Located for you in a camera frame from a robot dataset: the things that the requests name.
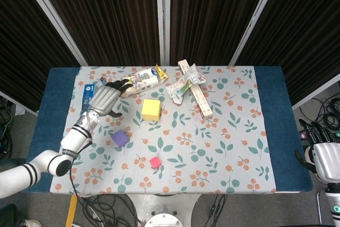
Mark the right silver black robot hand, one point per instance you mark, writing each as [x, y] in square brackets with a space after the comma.
[328, 158]

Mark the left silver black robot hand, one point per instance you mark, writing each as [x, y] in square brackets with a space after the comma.
[105, 99]

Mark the purple foam cube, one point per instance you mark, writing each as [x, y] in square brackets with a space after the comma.
[120, 138]

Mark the large yellow foam cube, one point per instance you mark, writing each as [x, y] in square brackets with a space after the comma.
[151, 108]

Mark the small pink foam cube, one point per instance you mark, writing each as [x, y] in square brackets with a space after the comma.
[155, 162]

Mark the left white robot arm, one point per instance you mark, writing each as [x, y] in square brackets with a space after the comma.
[77, 136]

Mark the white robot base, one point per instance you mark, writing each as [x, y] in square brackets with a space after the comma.
[164, 205]

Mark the blue toothpaste box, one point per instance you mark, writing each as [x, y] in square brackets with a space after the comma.
[87, 94]

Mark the small blue candy wrapper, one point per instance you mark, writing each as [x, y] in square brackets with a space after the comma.
[102, 79]

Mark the black power strip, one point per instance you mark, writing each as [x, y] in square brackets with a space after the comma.
[303, 134]

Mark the white yellow snack bag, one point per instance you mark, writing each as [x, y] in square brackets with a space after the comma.
[146, 78]

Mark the grey metal tube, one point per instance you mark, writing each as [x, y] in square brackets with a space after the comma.
[319, 208]

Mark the blue felt table cover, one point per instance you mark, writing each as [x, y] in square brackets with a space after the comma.
[276, 104]

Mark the crumpled white green wrapper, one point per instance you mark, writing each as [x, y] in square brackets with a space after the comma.
[183, 86]

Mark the dark fabric partition panel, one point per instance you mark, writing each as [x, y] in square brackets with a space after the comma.
[212, 11]
[305, 38]
[26, 51]
[106, 11]

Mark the floral fruit print tablecloth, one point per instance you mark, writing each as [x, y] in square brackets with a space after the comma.
[186, 144]

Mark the beige red toothpaste box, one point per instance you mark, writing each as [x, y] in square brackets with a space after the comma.
[205, 104]

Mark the yellow floor tape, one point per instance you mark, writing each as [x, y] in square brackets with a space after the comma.
[71, 211]

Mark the white shoe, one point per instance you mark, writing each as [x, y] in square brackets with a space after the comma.
[34, 223]

